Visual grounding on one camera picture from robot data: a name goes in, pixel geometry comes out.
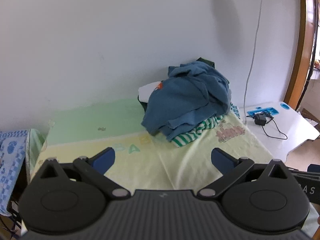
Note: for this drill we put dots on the black power adapter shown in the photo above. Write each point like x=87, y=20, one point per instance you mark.
x=260, y=120

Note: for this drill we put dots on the blue patterned cloth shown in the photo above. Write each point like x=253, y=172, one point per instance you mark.
x=235, y=110

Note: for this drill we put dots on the green leaf print cloth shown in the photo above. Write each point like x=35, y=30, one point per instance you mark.
x=35, y=146

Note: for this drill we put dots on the white folding table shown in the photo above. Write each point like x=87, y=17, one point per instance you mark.
x=292, y=127

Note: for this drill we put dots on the blue checkered towel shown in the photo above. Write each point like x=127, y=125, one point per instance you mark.
x=12, y=160

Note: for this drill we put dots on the printed pastel bed sheet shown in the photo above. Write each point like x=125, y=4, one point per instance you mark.
x=162, y=160

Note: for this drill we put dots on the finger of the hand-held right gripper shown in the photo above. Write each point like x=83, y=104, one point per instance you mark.
x=314, y=168
x=300, y=174

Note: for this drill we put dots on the blue tray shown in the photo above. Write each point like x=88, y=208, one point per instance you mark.
x=267, y=110

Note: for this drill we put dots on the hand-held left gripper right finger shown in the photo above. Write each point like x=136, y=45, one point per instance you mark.
x=220, y=160

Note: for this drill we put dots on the wooden door frame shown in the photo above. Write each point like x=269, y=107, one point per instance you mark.
x=301, y=42

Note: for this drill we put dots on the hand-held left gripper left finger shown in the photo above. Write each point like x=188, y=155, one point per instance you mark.
x=105, y=158

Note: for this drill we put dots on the small brown cardboard box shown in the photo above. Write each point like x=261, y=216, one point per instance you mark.
x=310, y=117

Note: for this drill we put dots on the green white striped garment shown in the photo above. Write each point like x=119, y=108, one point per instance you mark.
x=192, y=133

